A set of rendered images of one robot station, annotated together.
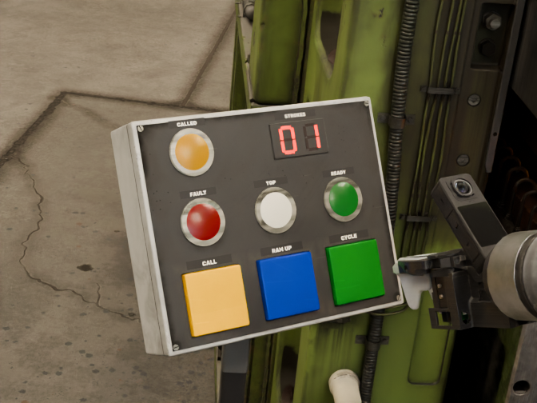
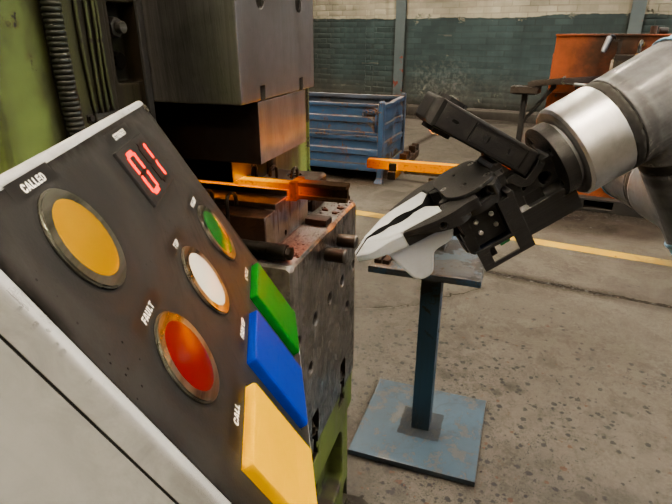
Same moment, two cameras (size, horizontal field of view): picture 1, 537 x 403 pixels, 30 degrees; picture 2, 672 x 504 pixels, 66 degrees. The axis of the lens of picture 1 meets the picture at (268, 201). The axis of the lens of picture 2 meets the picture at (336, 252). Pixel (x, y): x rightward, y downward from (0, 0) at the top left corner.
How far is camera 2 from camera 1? 1.01 m
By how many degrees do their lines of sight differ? 60
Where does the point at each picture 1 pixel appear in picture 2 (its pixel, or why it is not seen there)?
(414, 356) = not seen: hidden behind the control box
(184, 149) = (78, 237)
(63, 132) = not seen: outside the picture
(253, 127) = (104, 163)
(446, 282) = (504, 206)
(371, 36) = (14, 57)
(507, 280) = (623, 141)
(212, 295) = (281, 456)
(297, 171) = (176, 215)
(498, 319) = (563, 208)
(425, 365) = not seen: hidden behind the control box
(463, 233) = (500, 141)
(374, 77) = (38, 117)
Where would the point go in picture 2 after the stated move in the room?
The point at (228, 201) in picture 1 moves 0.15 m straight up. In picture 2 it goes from (175, 299) to (140, 36)
